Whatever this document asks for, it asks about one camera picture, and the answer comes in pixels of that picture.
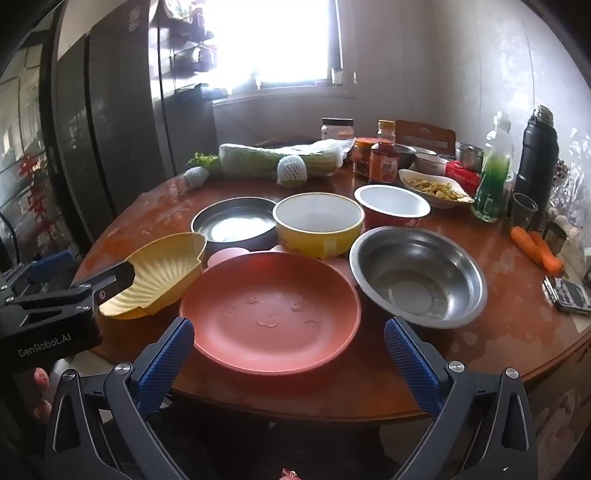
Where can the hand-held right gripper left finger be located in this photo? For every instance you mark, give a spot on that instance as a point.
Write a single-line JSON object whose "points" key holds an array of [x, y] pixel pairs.
{"points": [[166, 364]]}

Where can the red sauce jar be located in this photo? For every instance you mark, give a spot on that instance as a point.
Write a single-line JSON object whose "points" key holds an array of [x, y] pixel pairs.
{"points": [[362, 159]]}

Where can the stainless steel plate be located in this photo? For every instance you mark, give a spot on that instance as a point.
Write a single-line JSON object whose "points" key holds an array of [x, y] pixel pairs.
{"points": [[231, 226]]}

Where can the dark steel bowl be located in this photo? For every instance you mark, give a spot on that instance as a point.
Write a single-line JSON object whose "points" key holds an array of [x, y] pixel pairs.
{"points": [[407, 157]]}

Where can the wooden chair back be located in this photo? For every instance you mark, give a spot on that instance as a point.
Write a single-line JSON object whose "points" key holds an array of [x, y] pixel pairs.
{"points": [[425, 134]]}

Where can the dark glass cabinet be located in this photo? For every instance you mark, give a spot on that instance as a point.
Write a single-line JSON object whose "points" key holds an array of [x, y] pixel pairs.
{"points": [[27, 161]]}

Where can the clear jar black lid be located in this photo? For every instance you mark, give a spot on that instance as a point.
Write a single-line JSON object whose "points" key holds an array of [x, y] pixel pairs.
{"points": [[337, 129]]}

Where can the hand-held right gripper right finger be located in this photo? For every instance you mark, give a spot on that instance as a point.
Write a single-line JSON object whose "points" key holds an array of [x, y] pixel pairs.
{"points": [[411, 364]]}

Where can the white dish with food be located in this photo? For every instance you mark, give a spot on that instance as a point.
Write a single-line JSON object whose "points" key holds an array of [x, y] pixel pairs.
{"points": [[434, 189]]}

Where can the green drink bottle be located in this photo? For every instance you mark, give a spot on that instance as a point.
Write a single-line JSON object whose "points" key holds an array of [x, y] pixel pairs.
{"points": [[491, 184]]}

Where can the white foam-netted fruit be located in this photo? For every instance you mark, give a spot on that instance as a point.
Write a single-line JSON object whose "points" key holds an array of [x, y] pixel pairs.
{"points": [[291, 170]]}

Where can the large stainless steel bowl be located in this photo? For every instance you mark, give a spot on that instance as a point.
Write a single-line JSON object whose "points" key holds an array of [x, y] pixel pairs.
{"points": [[415, 277]]}

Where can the smartphone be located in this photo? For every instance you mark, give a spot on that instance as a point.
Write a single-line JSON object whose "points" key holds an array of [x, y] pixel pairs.
{"points": [[568, 295]]}

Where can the orange sauce bottle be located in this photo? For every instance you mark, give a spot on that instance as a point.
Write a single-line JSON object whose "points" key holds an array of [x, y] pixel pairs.
{"points": [[384, 164]]}

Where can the yellow shell-shaped plate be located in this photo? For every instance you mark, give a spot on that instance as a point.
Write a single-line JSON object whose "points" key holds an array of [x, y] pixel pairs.
{"points": [[161, 277]]}

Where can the clear plastic cup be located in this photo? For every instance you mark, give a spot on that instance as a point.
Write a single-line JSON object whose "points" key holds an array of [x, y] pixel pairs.
{"points": [[524, 212]]}

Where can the grey refrigerator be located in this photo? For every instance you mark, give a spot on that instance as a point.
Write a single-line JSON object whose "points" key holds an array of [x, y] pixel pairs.
{"points": [[120, 115]]}

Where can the white ceramic bowl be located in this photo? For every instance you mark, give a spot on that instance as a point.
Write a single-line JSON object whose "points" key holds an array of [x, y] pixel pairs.
{"points": [[431, 164]]}

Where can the small windowsill bottle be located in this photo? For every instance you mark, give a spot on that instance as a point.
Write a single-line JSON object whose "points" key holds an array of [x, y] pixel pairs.
{"points": [[337, 76]]}

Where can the red instant noodle bowl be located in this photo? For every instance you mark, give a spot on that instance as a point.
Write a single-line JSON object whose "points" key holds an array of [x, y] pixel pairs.
{"points": [[392, 201]]}

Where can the leafy green vegetable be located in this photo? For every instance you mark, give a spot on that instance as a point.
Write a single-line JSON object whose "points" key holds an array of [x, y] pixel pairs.
{"points": [[205, 160]]}

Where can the red tissue pack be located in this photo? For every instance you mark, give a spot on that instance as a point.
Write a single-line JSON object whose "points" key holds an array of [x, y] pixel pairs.
{"points": [[461, 177]]}

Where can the small stainless steel bowl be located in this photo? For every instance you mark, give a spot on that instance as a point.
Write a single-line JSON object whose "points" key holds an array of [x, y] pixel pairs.
{"points": [[468, 157]]}

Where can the clear plastic bag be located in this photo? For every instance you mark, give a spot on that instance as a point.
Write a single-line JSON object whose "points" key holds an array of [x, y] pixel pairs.
{"points": [[575, 184]]}

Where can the person's left hand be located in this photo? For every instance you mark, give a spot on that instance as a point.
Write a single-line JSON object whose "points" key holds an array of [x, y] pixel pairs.
{"points": [[41, 378]]}

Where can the grey foam-netted fruit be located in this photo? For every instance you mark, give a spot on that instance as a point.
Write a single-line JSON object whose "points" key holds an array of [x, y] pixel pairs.
{"points": [[196, 177]]}

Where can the wrapped napa cabbage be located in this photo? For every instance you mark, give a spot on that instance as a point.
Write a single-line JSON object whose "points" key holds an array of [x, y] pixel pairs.
{"points": [[249, 161]]}

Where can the yellow bowl white inside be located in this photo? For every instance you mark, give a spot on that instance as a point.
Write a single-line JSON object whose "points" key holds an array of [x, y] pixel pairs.
{"points": [[318, 242]]}

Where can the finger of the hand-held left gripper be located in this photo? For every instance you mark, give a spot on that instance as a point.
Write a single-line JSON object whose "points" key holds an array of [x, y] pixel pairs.
{"points": [[51, 265], [115, 277]]}

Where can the window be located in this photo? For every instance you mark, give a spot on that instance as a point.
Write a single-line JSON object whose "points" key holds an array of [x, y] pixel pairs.
{"points": [[277, 41]]}

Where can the pink plate with ears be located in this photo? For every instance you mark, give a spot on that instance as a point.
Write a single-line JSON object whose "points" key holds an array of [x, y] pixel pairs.
{"points": [[258, 314]]}

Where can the black thermos flask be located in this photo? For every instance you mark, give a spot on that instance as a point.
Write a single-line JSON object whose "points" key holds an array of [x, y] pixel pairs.
{"points": [[535, 161]]}

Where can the small steel cup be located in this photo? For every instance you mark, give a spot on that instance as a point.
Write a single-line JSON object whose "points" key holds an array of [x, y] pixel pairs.
{"points": [[554, 237]]}

